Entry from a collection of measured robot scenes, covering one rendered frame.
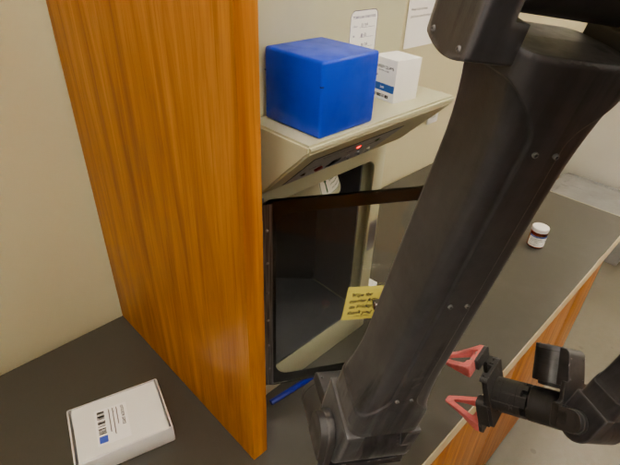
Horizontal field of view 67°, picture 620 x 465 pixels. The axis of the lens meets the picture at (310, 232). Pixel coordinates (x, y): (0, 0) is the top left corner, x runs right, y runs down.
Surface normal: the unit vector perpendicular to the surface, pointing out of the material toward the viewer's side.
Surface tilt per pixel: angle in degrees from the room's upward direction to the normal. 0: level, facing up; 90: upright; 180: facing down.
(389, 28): 90
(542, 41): 11
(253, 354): 90
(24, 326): 90
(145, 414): 0
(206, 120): 90
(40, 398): 0
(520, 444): 0
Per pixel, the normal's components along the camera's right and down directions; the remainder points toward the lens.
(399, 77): 0.60, 0.46
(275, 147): -0.71, 0.37
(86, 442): 0.04, -0.84
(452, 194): -0.95, 0.03
